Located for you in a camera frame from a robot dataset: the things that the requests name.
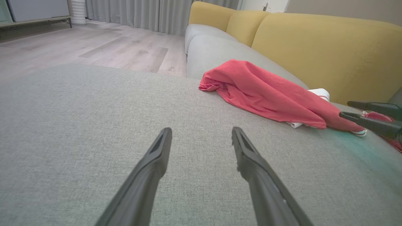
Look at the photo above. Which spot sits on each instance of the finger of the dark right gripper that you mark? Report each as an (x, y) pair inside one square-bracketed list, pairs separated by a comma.
[(383, 108), (377, 125)]

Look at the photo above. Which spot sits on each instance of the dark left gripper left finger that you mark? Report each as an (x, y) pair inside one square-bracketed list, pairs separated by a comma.
[(141, 188)]

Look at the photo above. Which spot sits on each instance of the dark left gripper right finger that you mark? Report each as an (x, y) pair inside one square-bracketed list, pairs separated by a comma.
[(267, 194)]

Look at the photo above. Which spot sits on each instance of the red shorts white waistband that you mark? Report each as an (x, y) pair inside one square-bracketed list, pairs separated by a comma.
[(267, 94)]

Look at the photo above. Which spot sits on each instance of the yellow sofa backrest cushion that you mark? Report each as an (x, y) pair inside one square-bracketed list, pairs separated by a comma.
[(245, 26), (209, 14), (329, 53)]

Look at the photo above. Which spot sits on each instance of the grey sofa seat cushion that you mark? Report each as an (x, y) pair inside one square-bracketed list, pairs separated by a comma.
[(201, 31), (220, 53)]

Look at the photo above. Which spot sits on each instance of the white door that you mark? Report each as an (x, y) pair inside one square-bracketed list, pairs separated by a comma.
[(254, 4)]

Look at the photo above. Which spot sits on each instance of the grey curtain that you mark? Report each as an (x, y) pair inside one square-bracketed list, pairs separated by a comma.
[(141, 14)]

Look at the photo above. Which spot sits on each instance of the white ribbed cylinder appliance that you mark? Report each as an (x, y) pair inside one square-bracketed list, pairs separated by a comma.
[(78, 11)]

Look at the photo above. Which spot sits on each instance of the grey low cabinet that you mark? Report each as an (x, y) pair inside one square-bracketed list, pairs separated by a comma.
[(37, 9)]

